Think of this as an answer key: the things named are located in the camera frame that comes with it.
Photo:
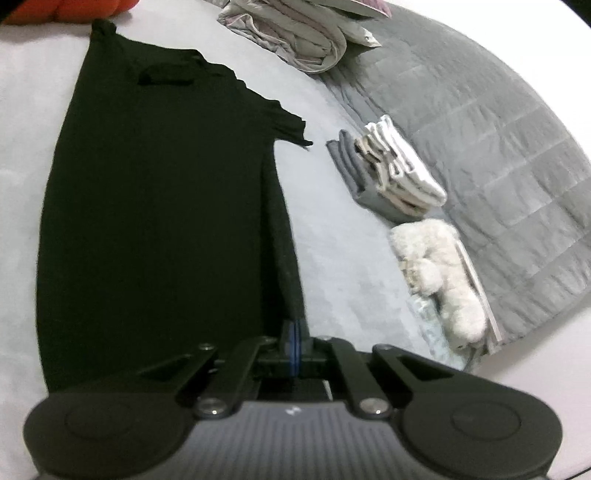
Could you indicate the grey folded garment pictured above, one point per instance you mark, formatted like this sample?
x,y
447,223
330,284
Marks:
x,y
355,175

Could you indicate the orange pumpkin plush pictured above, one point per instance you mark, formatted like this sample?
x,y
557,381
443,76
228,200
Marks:
x,y
69,9

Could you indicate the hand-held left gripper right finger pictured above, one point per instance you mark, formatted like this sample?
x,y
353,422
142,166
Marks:
x,y
301,339

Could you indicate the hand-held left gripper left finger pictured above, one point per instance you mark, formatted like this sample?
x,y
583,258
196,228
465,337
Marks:
x,y
289,337

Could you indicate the white fluffy plush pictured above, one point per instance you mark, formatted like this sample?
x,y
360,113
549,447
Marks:
x,y
438,272

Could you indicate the folded grey pink quilt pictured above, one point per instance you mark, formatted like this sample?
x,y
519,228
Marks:
x,y
295,32

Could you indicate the white striped folded clothes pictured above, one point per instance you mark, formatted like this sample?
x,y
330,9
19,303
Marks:
x,y
411,170

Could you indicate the grey quilted bed cover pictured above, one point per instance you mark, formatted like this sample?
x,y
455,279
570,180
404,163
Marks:
x,y
485,138

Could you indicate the purple pillow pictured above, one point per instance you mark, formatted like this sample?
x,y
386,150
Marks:
x,y
369,4

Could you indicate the black garment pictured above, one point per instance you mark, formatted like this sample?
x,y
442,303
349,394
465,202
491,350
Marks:
x,y
161,207

